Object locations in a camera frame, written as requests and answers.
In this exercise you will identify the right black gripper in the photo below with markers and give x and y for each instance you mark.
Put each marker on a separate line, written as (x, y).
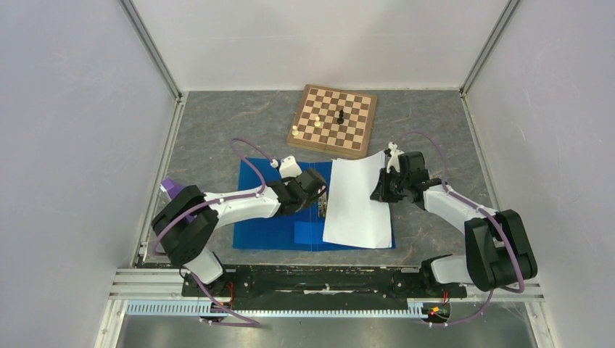
(381, 193)

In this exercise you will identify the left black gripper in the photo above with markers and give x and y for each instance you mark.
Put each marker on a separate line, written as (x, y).
(310, 199)

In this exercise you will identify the blue folder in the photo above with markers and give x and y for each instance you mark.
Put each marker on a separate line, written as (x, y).
(302, 231)

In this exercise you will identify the white paper stack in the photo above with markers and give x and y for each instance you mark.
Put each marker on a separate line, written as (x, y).
(352, 218)

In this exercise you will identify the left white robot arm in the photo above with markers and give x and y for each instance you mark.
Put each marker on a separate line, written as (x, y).
(184, 226)

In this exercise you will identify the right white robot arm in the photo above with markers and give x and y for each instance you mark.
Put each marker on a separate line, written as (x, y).
(497, 255)

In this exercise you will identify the metal folder clip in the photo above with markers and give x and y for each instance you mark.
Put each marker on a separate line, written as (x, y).
(322, 204)

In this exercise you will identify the wooden chessboard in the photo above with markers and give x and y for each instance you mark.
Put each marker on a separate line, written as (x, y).
(349, 140)

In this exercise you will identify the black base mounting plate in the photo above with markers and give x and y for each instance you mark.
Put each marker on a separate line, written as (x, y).
(327, 287)

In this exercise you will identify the purple stapler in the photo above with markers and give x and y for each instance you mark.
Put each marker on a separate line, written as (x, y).
(174, 189)

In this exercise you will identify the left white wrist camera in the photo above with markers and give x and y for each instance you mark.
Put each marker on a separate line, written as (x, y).
(287, 167)

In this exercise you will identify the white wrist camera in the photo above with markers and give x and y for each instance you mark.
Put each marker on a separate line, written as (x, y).
(287, 167)
(393, 155)

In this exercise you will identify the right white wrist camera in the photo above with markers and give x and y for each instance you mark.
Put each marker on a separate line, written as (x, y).
(393, 155)

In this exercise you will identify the grey slotted cable duct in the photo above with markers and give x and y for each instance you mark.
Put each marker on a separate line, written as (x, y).
(204, 308)

